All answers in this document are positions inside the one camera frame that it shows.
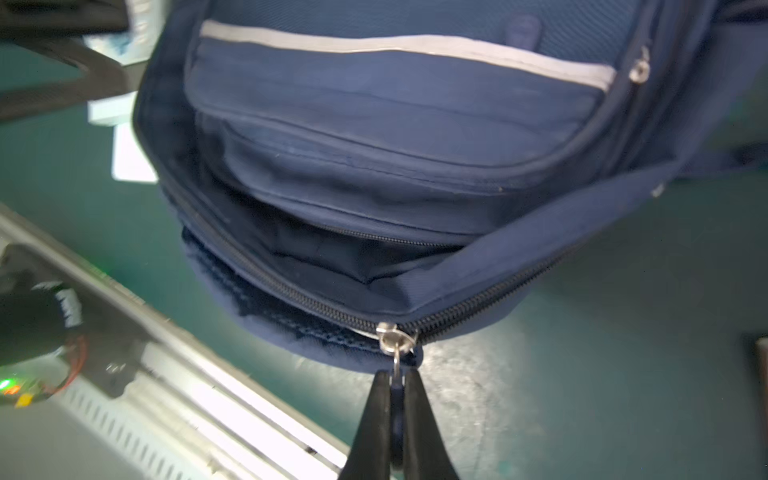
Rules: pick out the white green calculator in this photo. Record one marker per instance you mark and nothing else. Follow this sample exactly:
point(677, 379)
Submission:
point(132, 49)

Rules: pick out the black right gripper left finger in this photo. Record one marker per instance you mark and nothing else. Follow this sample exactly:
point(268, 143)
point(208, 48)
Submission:
point(369, 457)

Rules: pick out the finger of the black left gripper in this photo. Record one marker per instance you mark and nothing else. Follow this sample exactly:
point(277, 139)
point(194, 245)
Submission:
point(101, 78)

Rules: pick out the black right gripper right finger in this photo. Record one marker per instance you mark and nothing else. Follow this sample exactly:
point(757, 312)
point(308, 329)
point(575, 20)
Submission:
point(424, 454)

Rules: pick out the white slotted cable duct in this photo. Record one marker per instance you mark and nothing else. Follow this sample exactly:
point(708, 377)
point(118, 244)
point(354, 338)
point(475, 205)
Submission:
point(130, 434)

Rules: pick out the navy blue student backpack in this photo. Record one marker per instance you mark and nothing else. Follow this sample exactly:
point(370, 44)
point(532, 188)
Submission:
point(345, 171)

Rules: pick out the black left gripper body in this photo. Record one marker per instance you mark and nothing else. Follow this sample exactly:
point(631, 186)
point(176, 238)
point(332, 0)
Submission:
point(63, 18)

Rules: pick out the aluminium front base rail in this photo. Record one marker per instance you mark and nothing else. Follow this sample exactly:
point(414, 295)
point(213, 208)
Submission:
point(206, 405)

